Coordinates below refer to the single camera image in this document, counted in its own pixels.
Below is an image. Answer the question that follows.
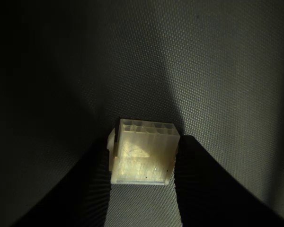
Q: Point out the dark grey mat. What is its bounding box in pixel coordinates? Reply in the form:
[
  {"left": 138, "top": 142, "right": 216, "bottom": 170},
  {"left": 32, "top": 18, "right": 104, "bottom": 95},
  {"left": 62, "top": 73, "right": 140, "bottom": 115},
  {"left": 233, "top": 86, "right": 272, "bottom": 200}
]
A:
[{"left": 0, "top": 0, "right": 284, "bottom": 227}]

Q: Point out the small white plastic terminal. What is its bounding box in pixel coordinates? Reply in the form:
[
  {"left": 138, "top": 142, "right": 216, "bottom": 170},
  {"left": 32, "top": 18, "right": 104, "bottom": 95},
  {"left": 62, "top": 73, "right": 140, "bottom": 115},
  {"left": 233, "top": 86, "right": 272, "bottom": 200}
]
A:
[{"left": 107, "top": 118, "right": 180, "bottom": 186}]

